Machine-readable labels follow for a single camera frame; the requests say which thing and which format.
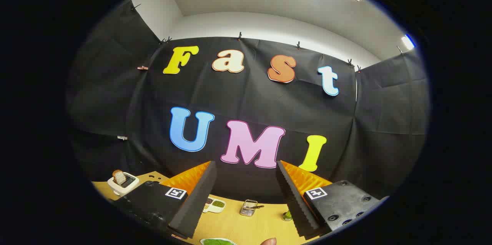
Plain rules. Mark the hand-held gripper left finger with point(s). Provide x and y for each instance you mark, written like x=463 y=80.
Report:
x=198 y=202

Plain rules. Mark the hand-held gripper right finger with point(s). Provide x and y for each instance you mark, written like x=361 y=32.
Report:
x=292 y=202

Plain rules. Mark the green lettuce leaf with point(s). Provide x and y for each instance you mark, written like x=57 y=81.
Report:
x=217 y=242

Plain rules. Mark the toasted bread slice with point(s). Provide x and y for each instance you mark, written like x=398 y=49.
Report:
x=119 y=177

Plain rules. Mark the green bottle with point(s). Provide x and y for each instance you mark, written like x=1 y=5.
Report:
x=287 y=216

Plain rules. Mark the white divided dish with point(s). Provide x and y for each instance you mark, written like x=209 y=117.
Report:
x=216 y=209

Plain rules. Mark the green mung beans heap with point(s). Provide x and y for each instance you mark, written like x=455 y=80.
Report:
x=218 y=204

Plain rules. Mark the white square plate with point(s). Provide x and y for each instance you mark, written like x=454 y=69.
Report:
x=234 y=243

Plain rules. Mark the white toaster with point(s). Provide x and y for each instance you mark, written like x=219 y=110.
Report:
x=128 y=189

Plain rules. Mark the row of black clips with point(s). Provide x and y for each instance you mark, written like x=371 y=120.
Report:
x=239 y=36

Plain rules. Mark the small ceiling light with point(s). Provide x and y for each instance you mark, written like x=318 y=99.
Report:
x=408 y=42

